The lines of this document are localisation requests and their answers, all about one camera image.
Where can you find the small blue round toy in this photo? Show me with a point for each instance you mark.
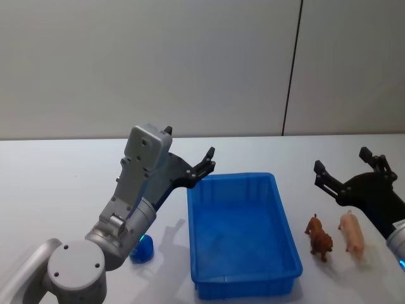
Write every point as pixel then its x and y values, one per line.
pixel 146 253

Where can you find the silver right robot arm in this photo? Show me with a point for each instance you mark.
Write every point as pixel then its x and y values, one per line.
pixel 397 250

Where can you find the blue plastic bin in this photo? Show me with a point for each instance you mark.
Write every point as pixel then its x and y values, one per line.
pixel 240 240

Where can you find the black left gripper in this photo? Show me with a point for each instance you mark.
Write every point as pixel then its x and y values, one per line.
pixel 172 177

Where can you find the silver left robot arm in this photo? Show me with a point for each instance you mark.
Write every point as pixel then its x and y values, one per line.
pixel 76 272

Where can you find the pink toy pig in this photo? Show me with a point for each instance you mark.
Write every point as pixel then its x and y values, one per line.
pixel 352 234

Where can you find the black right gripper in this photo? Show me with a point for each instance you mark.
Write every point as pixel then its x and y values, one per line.
pixel 370 193

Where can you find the brown toy lion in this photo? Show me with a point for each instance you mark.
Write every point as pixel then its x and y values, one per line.
pixel 320 239

